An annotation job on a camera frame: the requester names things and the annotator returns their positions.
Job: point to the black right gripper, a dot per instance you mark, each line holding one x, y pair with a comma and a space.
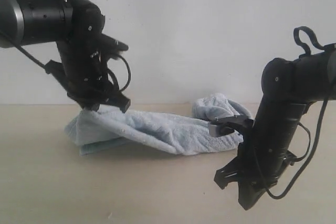
261, 159

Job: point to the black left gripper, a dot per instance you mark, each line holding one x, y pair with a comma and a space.
84, 73

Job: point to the light blue terry towel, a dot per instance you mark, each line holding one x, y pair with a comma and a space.
94, 131

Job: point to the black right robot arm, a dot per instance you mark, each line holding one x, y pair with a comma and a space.
289, 89

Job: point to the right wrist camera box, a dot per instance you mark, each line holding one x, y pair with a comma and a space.
226, 126

